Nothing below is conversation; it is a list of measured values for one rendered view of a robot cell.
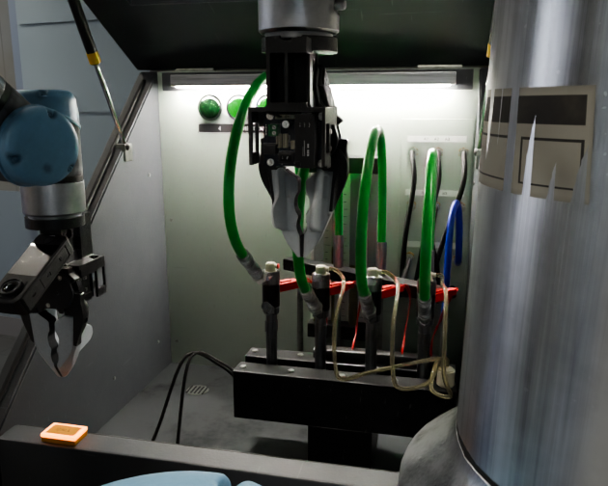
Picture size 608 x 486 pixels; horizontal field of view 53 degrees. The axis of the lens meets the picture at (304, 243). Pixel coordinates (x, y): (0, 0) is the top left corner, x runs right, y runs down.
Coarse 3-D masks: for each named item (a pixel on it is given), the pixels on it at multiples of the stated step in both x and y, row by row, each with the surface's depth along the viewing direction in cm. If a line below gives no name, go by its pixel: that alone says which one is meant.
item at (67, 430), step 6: (54, 426) 83; (60, 426) 83; (66, 426) 83; (72, 426) 83; (48, 432) 81; (54, 432) 81; (60, 432) 81; (66, 432) 81; (72, 432) 81; (84, 432) 82; (42, 438) 81; (48, 438) 81; (78, 438) 81; (66, 444) 81; (72, 444) 80
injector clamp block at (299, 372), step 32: (256, 352) 103; (288, 352) 103; (256, 384) 96; (288, 384) 94; (320, 384) 93; (352, 384) 92; (384, 384) 91; (416, 384) 91; (256, 416) 97; (288, 416) 96; (320, 416) 94; (352, 416) 93; (384, 416) 92; (416, 416) 91; (320, 448) 96; (352, 448) 94
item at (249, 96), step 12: (264, 72) 89; (252, 84) 84; (252, 96) 82; (240, 108) 80; (240, 120) 79; (240, 132) 78; (228, 156) 76; (228, 168) 76; (228, 180) 76; (228, 192) 76; (228, 204) 76; (228, 216) 77; (228, 228) 78; (240, 240) 80; (240, 252) 81
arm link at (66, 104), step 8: (24, 96) 71; (32, 96) 71; (40, 96) 71; (48, 96) 71; (56, 96) 72; (64, 96) 73; (72, 96) 74; (40, 104) 71; (48, 104) 72; (56, 104) 72; (64, 104) 73; (72, 104) 74; (64, 112) 73; (72, 112) 74; (72, 120) 74; (80, 128) 76; (80, 144) 77; (80, 152) 77; (80, 160) 76; (80, 168) 76; (72, 176) 75; (80, 176) 77
